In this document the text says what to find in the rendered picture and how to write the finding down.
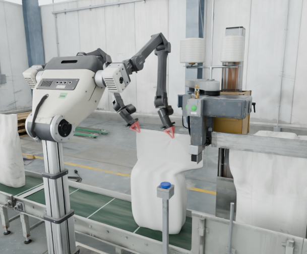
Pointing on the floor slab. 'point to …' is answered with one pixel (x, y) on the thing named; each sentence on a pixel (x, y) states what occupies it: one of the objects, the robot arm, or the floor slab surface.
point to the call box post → (165, 226)
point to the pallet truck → (89, 132)
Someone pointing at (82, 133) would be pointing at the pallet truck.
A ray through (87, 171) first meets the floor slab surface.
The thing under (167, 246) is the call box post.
